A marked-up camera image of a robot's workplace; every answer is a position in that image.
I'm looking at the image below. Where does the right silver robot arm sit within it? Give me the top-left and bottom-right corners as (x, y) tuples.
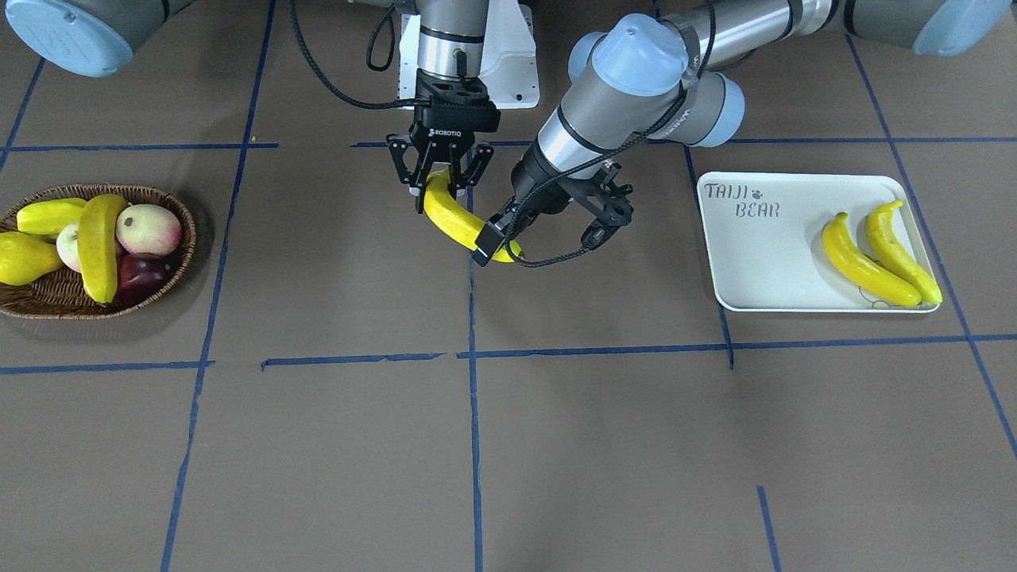
(2, 1), (501, 213)

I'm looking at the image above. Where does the yellow pear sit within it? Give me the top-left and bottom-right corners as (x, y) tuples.
(1, 231), (64, 286)

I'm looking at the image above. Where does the woven wicker basket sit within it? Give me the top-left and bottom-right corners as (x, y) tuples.
(2, 184), (199, 321)

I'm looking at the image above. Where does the yellow banana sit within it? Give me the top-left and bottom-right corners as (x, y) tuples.
(865, 201), (943, 304)
(79, 193), (128, 305)
(423, 170), (485, 251)
(821, 211), (922, 307)

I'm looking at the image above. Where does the white rectangular bear tray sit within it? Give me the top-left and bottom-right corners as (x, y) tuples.
(697, 172), (938, 314)

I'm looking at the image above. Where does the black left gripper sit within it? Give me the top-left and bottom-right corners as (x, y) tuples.
(497, 146), (633, 251)

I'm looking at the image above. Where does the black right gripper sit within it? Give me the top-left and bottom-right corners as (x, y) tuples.
(386, 99), (501, 214)

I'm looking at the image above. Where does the dark red apple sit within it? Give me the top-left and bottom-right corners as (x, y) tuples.
(113, 253), (174, 307)

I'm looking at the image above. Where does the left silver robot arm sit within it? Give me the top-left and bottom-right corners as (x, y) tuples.
(474, 1), (1009, 264)

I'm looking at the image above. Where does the yellow starfruit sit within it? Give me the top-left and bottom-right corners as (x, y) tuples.
(16, 198), (87, 236)

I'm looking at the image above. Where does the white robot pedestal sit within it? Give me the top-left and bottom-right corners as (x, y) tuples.
(397, 1), (540, 110)

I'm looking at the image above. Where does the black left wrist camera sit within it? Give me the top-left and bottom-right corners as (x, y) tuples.
(471, 223), (513, 267)

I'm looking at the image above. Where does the pink white peach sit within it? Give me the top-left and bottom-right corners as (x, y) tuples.
(115, 205), (182, 258)

